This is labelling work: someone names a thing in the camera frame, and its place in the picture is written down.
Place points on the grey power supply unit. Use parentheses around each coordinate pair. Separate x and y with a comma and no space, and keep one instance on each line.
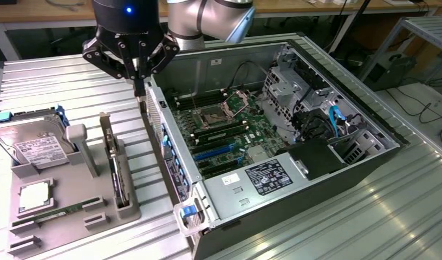
(257,184)

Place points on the wooden desk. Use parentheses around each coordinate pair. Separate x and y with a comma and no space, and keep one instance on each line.
(36,12)

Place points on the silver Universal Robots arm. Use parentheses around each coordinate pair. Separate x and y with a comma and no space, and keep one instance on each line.
(206,19)

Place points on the metal socket cover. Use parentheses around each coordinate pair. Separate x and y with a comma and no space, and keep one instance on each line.
(237,98)

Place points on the CPU socket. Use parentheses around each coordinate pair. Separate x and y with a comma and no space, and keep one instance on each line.
(216,116)

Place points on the black plastic fan shroud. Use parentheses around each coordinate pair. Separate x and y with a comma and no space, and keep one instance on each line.
(310,157)

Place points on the green RAM stick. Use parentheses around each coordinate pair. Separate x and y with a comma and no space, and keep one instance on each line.
(54,214)

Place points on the blue expansion slot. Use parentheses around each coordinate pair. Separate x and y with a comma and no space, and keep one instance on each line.
(216,152)

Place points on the silver chipset heatsink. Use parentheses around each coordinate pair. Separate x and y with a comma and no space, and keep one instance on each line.
(260,155)

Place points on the black graphics card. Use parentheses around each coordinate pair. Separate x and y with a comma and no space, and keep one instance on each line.
(114,162)

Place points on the silver CPU chip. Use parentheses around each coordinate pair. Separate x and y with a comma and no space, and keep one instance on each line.
(33,196)

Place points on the green motherboard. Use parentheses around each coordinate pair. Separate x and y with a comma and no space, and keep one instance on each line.
(238,135)

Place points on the grey plastic parts rack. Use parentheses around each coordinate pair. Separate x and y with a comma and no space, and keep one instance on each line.
(80,195)

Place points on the metal disk bay cage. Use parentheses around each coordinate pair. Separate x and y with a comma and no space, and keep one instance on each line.
(283,86)

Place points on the grey metal shelf frame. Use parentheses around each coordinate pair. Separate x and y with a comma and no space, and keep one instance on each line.
(423,29)

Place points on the hard disk with blue bracket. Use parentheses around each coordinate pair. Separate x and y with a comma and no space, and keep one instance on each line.
(29,140)

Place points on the black box under shelf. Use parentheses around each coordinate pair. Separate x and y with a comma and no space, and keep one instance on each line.
(391,71)

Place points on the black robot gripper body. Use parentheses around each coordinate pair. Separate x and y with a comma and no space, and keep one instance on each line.
(126,24)

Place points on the open black PC case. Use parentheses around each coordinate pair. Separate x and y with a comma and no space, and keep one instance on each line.
(278,140)

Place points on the installed black RAM stick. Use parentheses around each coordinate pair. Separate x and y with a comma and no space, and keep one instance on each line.
(217,134)

